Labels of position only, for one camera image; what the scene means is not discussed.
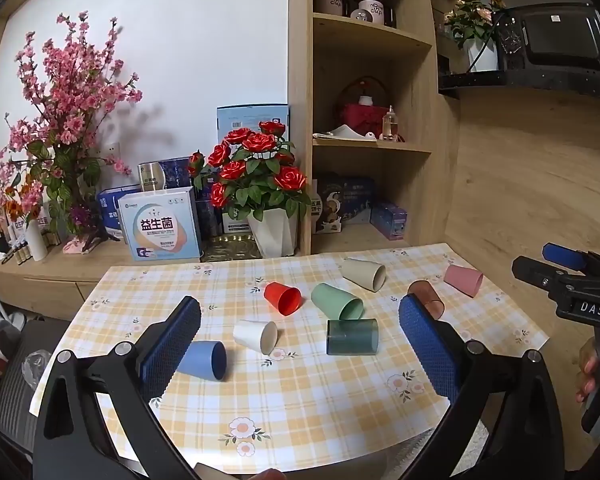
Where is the red cup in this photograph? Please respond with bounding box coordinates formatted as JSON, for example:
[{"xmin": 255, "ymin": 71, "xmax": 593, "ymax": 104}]
[{"xmin": 263, "ymin": 282, "xmax": 301, "ymax": 317}]

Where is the black ribbed seat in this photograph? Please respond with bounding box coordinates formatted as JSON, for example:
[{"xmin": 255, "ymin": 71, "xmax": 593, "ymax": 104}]
[{"xmin": 0, "ymin": 317, "xmax": 72, "ymax": 461}]

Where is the pink rose plant white pot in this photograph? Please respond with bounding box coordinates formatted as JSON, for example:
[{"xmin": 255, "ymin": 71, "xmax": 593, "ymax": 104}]
[{"xmin": 444, "ymin": 0, "xmax": 507, "ymax": 72}]

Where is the brown transparent cup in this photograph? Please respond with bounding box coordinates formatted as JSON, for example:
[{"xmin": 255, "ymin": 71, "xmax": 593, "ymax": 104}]
[{"xmin": 407, "ymin": 280, "xmax": 446, "ymax": 320}]

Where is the wooden sideboard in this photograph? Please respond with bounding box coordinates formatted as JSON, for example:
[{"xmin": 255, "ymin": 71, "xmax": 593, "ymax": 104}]
[{"xmin": 0, "ymin": 240, "xmax": 301, "ymax": 322}]

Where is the red rose plant white pot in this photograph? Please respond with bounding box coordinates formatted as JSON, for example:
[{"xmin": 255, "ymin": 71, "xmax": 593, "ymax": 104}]
[{"xmin": 187, "ymin": 121, "xmax": 313, "ymax": 258}]

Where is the gold tray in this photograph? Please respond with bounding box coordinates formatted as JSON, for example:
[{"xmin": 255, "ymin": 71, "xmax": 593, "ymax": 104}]
[{"xmin": 200, "ymin": 232, "xmax": 261, "ymax": 263}]

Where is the pink cup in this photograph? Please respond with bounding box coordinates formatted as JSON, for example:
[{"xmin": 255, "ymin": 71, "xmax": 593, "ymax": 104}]
[{"xmin": 444, "ymin": 264, "xmax": 484, "ymax": 296}]

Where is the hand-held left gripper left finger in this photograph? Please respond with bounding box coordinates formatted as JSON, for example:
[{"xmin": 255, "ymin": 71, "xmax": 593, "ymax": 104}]
[{"xmin": 32, "ymin": 296, "xmax": 203, "ymax": 480}]

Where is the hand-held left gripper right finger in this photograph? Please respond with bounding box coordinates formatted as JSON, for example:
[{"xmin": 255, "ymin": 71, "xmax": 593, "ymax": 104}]
[{"xmin": 399, "ymin": 294, "xmax": 566, "ymax": 480}]

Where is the purple blue small box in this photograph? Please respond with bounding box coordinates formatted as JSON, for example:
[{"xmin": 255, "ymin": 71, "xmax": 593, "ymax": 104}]
[{"xmin": 370, "ymin": 201, "xmax": 408, "ymax": 241}]

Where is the person's right hand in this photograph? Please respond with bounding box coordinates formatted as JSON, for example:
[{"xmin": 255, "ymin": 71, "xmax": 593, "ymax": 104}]
[{"xmin": 575, "ymin": 337, "xmax": 600, "ymax": 404}]

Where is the silver and dark blue box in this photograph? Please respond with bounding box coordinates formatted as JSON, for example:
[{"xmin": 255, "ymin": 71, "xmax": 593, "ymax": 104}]
[{"xmin": 138, "ymin": 157, "xmax": 196, "ymax": 193}]

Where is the black microwave oven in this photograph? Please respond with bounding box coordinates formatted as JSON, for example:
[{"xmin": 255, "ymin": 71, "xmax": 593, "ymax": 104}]
[{"xmin": 439, "ymin": 4, "xmax": 600, "ymax": 92}]

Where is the wooden shelf unit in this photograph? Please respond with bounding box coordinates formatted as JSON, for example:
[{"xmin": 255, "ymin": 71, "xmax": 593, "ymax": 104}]
[{"xmin": 287, "ymin": 0, "xmax": 462, "ymax": 257}]

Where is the white cup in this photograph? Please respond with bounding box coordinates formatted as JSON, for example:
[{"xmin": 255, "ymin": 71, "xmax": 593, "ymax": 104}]
[{"xmin": 233, "ymin": 319, "xmax": 279, "ymax": 353}]

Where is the light blue flat box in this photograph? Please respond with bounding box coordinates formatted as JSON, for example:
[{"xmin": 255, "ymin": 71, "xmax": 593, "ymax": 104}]
[{"xmin": 216, "ymin": 105, "xmax": 290, "ymax": 147}]

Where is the blue and white package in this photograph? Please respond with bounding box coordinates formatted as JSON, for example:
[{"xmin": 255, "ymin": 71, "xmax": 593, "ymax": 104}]
[{"xmin": 97, "ymin": 185, "xmax": 142, "ymax": 242}]

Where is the pink blossom artificial plant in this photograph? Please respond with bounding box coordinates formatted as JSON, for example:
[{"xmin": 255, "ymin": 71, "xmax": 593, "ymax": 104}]
[{"xmin": 0, "ymin": 10, "xmax": 144, "ymax": 257}]

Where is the blue cartoon snack box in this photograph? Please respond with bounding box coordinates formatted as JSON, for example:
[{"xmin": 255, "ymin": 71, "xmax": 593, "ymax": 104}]
[{"xmin": 314, "ymin": 175, "xmax": 376, "ymax": 235}]

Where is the beige cup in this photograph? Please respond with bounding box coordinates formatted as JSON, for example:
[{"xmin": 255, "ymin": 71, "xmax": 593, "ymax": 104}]
[{"xmin": 341, "ymin": 258, "xmax": 387, "ymax": 293}]

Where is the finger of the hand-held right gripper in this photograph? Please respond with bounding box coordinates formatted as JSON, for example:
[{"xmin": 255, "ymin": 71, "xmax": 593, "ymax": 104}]
[
  {"xmin": 542, "ymin": 242, "xmax": 589, "ymax": 271},
  {"xmin": 511, "ymin": 256, "xmax": 566, "ymax": 292}
]

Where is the white ceramic dish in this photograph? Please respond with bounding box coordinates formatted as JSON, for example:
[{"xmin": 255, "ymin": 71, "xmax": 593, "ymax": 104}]
[{"xmin": 312, "ymin": 125, "xmax": 378, "ymax": 144}]

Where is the white and blue box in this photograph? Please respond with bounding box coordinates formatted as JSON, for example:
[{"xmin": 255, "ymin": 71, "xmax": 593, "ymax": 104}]
[{"xmin": 117, "ymin": 187, "xmax": 202, "ymax": 262}]

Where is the blue cup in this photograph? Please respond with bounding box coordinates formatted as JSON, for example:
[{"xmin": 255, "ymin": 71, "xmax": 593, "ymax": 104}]
[{"xmin": 176, "ymin": 341, "xmax": 227, "ymax": 381}]

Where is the yellow checkered floral tablecloth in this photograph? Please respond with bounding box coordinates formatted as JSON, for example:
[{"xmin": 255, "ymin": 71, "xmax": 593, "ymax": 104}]
[{"xmin": 30, "ymin": 242, "xmax": 551, "ymax": 476}]

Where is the row of small bottles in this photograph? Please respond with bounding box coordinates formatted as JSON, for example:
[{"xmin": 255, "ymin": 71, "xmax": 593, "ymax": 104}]
[{"xmin": 0, "ymin": 222, "xmax": 33, "ymax": 266}]

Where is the red basket with handle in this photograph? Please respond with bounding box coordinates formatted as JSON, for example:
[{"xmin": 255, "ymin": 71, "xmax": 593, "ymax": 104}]
[{"xmin": 335, "ymin": 76, "xmax": 392, "ymax": 139}]

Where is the white slim vase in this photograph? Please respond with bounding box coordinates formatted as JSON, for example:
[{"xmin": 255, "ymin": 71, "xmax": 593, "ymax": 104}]
[{"xmin": 26, "ymin": 219, "xmax": 48, "ymax": 262}]

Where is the light green cup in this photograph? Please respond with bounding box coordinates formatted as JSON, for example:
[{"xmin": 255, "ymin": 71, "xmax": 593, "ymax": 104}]
[{"xmin": 311, "ymin": 282, "xmax": 365, "ymax": 322}]

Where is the dark teal transparent cup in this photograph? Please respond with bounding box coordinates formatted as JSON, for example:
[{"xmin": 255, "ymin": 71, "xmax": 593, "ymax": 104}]
[{"xmin": 326, "ymin": 318, "xmax": 379, "ymax": 356}]

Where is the clear glass perfume bottle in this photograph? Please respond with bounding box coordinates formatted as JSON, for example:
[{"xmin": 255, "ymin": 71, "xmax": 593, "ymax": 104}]
[{"xmin": 381, "ymin": 105, "xmax": 400, "ymax": 142}]

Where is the clear plastic bag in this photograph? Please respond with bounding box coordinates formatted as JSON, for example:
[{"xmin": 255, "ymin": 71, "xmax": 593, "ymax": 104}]
[{"xmin": 21, "ymin": 349, "xmax": 52, "ymax": 390}]

